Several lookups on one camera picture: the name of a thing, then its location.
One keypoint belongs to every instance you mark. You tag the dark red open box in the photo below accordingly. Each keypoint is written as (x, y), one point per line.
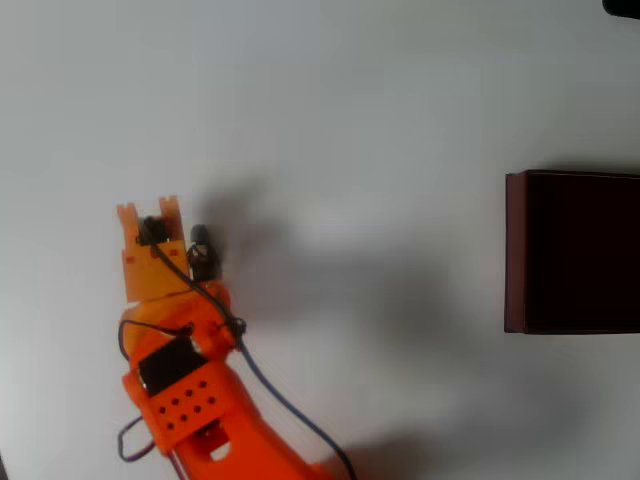
(580, 252)

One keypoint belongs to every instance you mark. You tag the black object at picture corner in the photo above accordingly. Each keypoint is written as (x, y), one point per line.
(624, 7)

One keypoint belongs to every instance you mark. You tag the small black toy figure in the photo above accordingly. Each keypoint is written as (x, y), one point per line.
(202, 257)

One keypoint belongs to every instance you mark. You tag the orange gripper with servo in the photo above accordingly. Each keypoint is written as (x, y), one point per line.
(150, 272)

